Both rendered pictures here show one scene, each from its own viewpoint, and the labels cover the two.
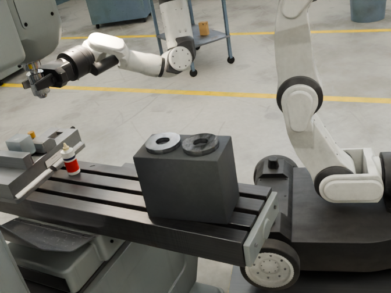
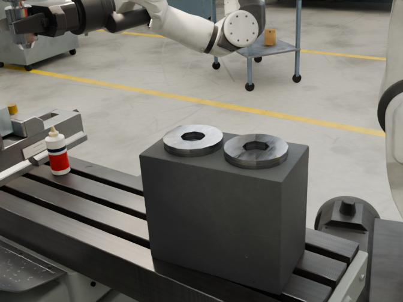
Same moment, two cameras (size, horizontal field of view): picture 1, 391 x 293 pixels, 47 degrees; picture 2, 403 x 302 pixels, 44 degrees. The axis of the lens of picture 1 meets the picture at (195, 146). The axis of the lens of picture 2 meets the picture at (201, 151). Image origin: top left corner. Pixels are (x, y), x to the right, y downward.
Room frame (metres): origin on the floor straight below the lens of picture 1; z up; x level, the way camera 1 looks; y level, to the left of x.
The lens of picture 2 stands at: (0.32, 0.01, 1.40)
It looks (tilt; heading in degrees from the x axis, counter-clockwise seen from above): 26 degrees down; 4
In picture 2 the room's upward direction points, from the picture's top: 4 degrees counter-clockwise
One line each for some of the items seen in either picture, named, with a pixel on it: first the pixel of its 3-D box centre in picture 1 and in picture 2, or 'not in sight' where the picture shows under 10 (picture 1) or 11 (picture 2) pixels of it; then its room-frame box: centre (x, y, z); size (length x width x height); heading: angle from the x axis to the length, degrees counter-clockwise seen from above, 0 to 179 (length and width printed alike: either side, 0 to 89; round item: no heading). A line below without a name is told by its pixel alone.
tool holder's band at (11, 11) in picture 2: (35, 73); (18, 9); (1.21, 0.39, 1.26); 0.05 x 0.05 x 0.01
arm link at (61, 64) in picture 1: (63, 70); (64, 15); (1.28, 0.34, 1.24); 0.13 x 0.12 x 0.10; 52
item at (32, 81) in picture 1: (38, 84); (22, 27); (1.21, 0.39, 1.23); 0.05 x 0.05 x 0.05
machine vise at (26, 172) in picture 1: (33, 156); (9, 139); (1.33, 0.53, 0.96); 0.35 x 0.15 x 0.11; 151
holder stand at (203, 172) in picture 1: (188, 175); (225, 200); (0.97, 0.03, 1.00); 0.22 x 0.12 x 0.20; 65
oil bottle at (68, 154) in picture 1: (69, 157); (56, 148); (1.27, 0.40, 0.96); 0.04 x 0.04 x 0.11
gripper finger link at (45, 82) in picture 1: (45, 82); (31, 25); (1.19, 0.37, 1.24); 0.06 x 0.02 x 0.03; 142
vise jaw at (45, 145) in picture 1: (35, 143); (15, 121); (1.35, 0.52, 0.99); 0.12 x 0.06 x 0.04; 61
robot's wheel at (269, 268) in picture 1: (269, 265); not in sight; (1.11, -0.17, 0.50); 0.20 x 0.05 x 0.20; 73
